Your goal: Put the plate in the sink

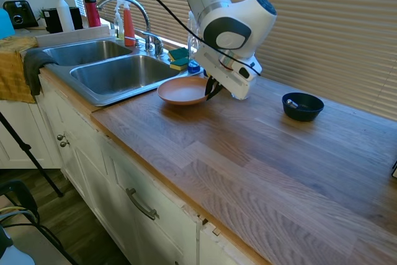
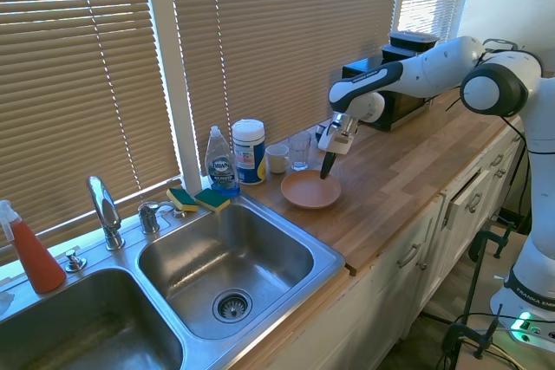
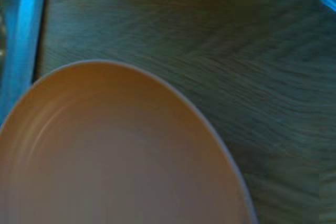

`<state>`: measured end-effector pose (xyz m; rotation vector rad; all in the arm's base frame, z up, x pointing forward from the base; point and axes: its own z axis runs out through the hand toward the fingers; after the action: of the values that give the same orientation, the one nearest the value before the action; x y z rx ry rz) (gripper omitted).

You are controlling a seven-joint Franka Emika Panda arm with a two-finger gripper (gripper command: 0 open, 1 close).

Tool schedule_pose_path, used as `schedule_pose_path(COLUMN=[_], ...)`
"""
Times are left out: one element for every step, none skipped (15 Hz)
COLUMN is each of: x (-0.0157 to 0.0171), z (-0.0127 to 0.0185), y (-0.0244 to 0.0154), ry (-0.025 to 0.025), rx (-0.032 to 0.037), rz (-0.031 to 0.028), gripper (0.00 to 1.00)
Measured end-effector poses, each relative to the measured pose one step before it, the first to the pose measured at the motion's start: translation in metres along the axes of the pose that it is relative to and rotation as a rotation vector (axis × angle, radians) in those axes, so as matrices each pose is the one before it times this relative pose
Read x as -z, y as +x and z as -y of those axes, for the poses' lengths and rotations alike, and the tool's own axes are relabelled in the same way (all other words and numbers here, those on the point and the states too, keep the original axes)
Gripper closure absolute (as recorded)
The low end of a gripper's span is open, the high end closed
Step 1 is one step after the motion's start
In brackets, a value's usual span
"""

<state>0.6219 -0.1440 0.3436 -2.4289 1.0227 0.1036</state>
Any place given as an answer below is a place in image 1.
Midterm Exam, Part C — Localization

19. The black wheeled cart frame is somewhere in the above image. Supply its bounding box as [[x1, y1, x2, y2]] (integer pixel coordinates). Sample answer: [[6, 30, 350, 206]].
[[0, 179, 79, 265]]

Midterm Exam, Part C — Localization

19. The yellow towel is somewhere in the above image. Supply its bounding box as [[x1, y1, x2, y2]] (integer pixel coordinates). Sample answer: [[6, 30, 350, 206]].
[[0, 36, 40, 105]]

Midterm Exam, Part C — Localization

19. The white water bottle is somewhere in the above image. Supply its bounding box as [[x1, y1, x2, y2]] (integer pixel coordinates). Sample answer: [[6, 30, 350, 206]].
[[52, 0, 76, 33]]

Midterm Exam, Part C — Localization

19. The orange spray bottle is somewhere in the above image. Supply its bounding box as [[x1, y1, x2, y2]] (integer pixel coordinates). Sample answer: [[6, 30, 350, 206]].
[[119, 0, 137, 48]]

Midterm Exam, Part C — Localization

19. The chrome faucet handle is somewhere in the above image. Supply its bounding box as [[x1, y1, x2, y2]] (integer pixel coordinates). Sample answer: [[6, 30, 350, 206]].
[[141, 31, 165, 58]]

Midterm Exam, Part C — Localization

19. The grey cloth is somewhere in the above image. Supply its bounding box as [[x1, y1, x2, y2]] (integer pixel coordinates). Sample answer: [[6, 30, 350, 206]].
[[22, 48, 60, 97]]

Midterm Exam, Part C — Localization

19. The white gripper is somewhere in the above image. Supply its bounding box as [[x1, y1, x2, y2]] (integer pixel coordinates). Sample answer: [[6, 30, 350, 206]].
[[194, 46, 257, 102]]

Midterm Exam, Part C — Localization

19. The blue dish scrubber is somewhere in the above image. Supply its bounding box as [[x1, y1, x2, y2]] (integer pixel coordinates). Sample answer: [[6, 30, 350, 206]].
[[187, 60, 203, 75]]

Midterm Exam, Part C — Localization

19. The red water bottle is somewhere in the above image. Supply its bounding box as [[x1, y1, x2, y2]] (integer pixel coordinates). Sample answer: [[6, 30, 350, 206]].
[[81, 0, 102, 28]]

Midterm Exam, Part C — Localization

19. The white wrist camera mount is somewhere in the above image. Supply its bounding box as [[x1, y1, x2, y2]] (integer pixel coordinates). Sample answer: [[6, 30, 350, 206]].
[[231, 56, 263, 83]]

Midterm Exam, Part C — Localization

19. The clear yellow soap bottle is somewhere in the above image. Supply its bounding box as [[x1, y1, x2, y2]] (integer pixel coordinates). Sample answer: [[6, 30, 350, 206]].
[[113, 6, 125, 42]]

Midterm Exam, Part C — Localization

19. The white kitchen cabinet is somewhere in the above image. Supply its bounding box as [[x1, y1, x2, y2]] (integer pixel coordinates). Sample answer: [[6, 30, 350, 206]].
[[0, 75, 264, 265]]

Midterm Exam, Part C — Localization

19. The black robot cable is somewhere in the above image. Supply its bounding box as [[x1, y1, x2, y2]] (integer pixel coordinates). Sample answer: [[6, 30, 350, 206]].
[[117, 0, 262, 77]]

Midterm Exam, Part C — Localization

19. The black toaster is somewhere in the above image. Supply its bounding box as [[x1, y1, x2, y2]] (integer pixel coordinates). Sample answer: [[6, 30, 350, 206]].
[[1, 0, 40, 30]]

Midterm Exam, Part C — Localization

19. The clear plastic bottle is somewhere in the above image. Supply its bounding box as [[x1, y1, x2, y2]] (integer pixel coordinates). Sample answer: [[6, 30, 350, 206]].
[[186, 10, 203, 61]]

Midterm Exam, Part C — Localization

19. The stainless steel double sink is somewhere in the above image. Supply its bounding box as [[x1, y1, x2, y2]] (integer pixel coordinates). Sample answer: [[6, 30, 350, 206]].
[[36, 38, 190, 107]]

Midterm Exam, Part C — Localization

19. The green yellow sponge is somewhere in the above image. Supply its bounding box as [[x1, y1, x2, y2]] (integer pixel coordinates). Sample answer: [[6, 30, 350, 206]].
[[169, 57, 191, 72], [167, 47, 190, 61]]

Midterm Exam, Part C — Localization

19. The dark blue bowl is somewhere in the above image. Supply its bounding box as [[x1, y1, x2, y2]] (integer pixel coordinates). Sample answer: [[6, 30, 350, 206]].
[[281, 92, 325, 122]]

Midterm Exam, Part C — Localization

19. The black tripod leg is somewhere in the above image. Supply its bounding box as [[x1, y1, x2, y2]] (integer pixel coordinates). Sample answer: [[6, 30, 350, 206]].
[[0, 110, 65, 199]]

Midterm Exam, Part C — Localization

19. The metal drawer handle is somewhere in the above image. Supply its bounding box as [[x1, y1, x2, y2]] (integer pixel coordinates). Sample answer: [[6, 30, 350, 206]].
[[125, 187, 160, 221]]

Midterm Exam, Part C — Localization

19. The wide beige window blind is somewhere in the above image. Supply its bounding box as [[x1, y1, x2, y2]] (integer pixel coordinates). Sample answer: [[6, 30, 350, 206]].
[[230, 0, 397, 122]]

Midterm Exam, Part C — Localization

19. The black countertop appliance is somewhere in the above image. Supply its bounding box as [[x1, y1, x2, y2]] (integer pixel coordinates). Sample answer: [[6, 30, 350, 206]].
[[43, 6, 84, 34]]

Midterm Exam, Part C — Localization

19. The light blue plastic object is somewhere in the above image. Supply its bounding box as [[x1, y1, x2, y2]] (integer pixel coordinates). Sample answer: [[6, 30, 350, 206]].
[[0, 7, 16, 40]]

